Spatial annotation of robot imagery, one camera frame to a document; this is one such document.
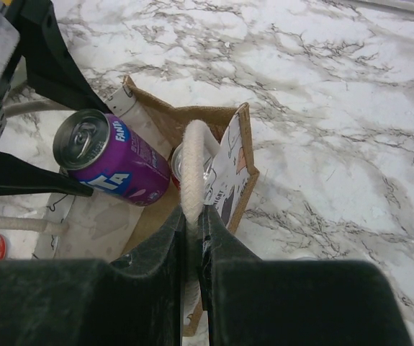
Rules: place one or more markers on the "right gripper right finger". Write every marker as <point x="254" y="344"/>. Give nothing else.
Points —
<point x="300" y="299"/>

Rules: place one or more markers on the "jute canvas tote bag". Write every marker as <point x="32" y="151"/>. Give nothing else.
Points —
<point x="136" y="299"/>

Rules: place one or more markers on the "purple fanta can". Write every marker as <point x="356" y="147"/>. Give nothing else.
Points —
<point x="100" y="151"/>

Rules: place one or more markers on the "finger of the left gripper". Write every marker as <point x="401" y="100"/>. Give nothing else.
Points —
<point x="18" y="177"/>
<point x="51" y="70"/>

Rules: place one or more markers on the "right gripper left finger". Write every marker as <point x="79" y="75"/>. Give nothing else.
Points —
<point x="134" y="300"/>

